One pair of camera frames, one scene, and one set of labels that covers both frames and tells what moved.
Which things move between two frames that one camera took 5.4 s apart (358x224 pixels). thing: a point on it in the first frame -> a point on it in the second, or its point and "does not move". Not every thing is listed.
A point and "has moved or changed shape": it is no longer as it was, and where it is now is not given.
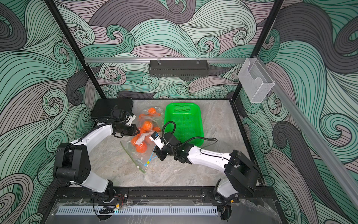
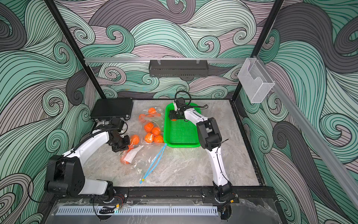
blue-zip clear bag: (150, 121) has moved or changed shape
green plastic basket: (184, 120) does not move
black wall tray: (178, 68) does not move
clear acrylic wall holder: (255, 80) does not move
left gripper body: (128, 130) -> (121, 143)
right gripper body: (162, 153) -> (175, 114)
